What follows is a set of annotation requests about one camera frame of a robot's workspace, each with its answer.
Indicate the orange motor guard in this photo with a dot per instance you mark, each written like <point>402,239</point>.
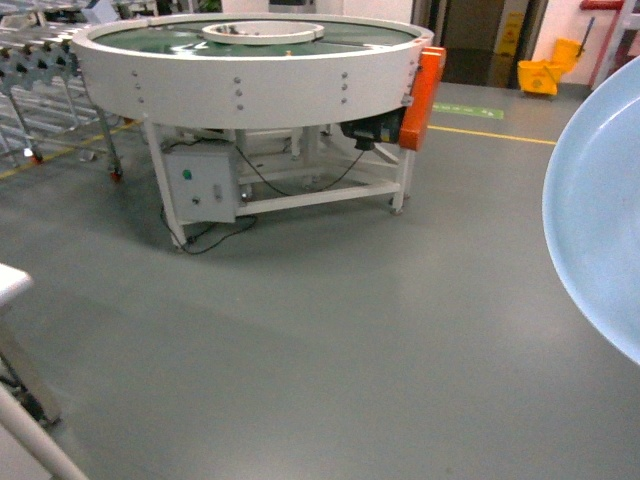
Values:
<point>426,82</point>

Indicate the black electric motor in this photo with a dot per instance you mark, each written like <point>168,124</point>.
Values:
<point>382,128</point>

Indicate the white table corner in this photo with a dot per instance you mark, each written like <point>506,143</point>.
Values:
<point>28,407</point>

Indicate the white round conveyor table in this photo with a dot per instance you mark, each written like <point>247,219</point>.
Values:
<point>274,86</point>

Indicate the flexible roller conveyor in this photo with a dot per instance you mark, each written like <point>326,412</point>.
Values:
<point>44,101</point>

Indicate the yellow wet floor sign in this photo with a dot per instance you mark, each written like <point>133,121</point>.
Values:
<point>509,39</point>

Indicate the light blue oval tray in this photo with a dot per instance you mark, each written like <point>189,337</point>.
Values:
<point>590,209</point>

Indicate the white control box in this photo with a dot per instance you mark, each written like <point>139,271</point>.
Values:
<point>203,183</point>

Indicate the yellow mop bucket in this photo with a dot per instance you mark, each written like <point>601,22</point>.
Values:
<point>543,76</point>

